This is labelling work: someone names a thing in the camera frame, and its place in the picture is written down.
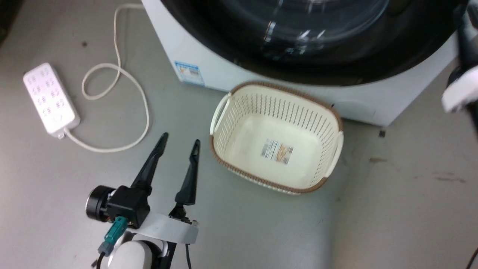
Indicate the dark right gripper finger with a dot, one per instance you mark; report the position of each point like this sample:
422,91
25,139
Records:
468,37

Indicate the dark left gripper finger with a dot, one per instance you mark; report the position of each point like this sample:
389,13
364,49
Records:
191,179
151,164

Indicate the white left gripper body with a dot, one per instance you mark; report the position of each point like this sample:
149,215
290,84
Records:
168,228

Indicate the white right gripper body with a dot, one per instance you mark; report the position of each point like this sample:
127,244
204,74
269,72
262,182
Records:
461,91

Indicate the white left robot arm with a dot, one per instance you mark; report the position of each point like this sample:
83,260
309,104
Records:
134,256

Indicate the black round glass washer door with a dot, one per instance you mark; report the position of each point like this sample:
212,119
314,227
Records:
373,63

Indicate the white washing machine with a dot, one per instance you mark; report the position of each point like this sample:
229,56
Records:
231,71

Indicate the cream laundry basket brown rim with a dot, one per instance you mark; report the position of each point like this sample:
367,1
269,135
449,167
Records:
239,130

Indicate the barcode label sticker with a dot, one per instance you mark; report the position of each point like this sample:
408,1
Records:
277,151

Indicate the blue energy label sticker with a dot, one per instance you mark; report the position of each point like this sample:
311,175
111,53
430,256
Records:
189,73

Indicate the white power strip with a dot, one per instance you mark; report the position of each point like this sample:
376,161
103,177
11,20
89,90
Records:
50,98

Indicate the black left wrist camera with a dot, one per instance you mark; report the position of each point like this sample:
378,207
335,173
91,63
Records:
123,205

